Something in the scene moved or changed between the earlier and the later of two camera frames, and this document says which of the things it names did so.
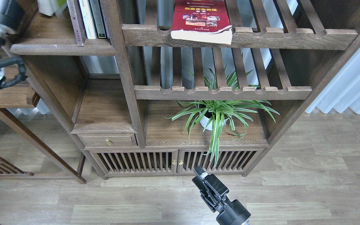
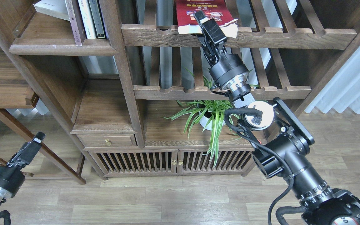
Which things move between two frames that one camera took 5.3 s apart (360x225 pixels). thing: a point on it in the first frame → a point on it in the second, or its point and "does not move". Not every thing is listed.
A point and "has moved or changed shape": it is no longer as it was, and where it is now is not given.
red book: [204, 21] has moved or changed shape
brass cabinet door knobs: [174, 162] does not move
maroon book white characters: [77, 21] does not move
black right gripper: [233, 212] → [230, 71]
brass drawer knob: [108, 142] does not move
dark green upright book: [98, 18] does not move
